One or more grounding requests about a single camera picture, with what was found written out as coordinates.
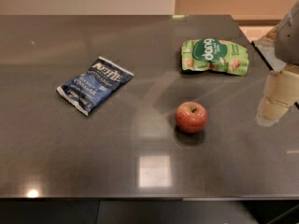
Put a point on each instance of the blue kettle chip bag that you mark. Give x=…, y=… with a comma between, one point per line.
x=89, y=90

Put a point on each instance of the green dang snack bag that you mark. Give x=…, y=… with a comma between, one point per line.
x=211, y=54

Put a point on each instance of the red apple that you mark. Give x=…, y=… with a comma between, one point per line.
x=191, y=117

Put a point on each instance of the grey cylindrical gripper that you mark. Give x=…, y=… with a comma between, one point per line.
x=289, y=42

